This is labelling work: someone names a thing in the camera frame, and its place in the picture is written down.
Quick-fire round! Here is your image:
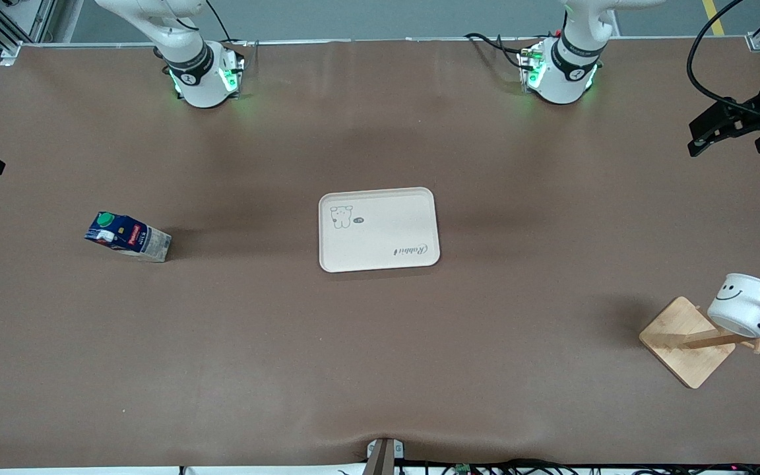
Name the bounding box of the cream tray with bear print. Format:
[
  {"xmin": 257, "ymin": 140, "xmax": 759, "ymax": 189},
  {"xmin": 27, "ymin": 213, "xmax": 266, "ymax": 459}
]
[{"xmin": 319, "ymin": 187, "xmax": 441, "ymax": 273}]

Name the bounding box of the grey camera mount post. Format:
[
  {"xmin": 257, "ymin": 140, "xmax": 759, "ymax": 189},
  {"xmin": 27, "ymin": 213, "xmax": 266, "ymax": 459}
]
[{"xmin": 364, "ymin": 437, "xmax": 405, "ymax": 475}]

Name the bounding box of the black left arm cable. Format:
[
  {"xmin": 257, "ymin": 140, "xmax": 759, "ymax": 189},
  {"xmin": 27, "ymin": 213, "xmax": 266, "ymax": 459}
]
[{"xmin": 686, "ymin": 0, "xmax": 760, "ymax": 121}]

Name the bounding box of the blue milk carton green cap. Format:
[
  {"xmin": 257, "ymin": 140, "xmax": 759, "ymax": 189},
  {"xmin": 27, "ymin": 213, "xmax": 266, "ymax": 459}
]
[{"xmin": 84, "ymin": 211, "xmax": 172, "ymax": 263}]

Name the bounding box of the black power cable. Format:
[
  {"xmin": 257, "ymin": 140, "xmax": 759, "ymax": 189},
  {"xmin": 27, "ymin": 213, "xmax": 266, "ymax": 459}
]
[
  {"xmin": 205, "ymin": 0, "xmax": 260, "ymax": 67},
  {"xmin": 464, "ymin": 32, "xmax": 539, "ymax": 90}
]

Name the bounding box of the white smiley cup black handle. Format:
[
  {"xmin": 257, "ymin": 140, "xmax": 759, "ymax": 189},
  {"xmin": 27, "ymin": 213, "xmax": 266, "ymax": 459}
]
[{"xmin": 707, "ymin": 272, "xmax": 760, "ymax": 338}]

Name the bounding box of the wooden mug stand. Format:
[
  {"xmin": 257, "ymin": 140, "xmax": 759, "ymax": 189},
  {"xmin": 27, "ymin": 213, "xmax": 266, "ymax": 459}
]
[{"xmin": 639, "ymin": 285, "xmax": 760, "ymax": 389}]

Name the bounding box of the brown table mat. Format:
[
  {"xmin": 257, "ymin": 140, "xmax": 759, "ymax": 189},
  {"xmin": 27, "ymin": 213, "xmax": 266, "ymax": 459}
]
[{"xmin": 0, "ymin": 38, "xmax": 760, "ymax": 470}]

